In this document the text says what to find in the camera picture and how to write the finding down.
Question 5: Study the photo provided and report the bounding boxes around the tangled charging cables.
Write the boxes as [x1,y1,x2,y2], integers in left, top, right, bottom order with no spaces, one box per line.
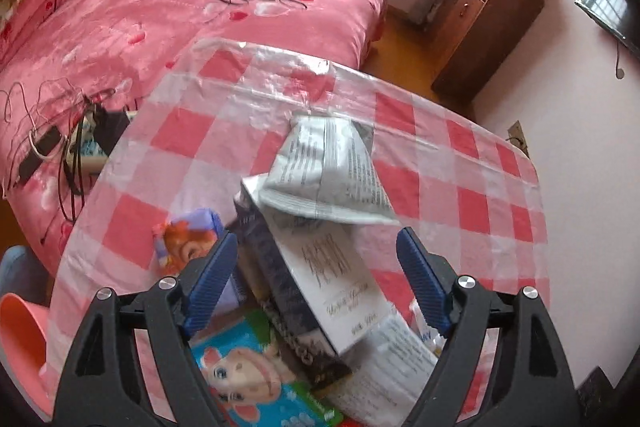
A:
[0,78,132,228]

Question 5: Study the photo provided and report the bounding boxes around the orange plastic trash bin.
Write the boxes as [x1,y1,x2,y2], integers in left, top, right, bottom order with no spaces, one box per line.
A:
[1,293,53,423]

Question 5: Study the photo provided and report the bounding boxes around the white black carton box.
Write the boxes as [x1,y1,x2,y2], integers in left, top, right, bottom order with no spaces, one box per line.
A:
[234,174,392,392]

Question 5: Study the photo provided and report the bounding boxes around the blue cartoon sheep packet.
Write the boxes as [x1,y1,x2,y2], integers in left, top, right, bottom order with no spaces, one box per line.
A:
[191,309,344,426]

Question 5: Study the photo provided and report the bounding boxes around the red white checkered tablecloth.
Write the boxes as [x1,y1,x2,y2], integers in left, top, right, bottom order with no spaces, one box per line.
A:
[41,39,550,393]

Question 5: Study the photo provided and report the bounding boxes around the printed paper leaflet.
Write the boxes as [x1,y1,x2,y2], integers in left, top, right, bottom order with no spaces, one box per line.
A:
[328,311,437,426]

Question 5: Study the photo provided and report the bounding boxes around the purple cartoon girl box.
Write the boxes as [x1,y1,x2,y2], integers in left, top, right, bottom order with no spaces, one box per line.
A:
[152,207,241,313]

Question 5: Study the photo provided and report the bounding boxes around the black smartphone on bed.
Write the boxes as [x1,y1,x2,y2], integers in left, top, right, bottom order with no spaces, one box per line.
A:
[17,126,62,186]

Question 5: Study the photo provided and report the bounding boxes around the brown wooden cabinet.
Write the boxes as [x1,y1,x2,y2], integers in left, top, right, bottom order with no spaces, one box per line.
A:
[426,0,544,105]

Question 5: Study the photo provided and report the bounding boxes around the black power adapter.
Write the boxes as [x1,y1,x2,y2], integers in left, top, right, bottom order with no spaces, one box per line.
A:
[93,105,130,156]

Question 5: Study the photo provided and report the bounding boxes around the pink folded blanket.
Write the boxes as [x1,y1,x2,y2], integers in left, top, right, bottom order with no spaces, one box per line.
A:
[0,0,74,63]

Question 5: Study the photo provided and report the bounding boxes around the white power strip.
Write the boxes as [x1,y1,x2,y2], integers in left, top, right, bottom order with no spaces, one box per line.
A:
[65,109,138,174]

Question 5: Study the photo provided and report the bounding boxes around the blue padded stool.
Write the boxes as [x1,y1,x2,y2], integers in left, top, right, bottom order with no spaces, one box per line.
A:
[0,245,50,307]

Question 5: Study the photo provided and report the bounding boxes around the wall socket with plug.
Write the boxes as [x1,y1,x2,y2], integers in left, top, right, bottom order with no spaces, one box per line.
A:
[506,120,529,156]

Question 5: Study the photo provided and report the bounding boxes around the newspaper sheet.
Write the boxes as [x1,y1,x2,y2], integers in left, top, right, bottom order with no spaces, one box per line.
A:
[259,114,397,225]

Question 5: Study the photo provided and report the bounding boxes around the pink bed with heart bedspread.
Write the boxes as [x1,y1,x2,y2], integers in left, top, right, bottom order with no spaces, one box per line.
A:
[1,0,387,273]

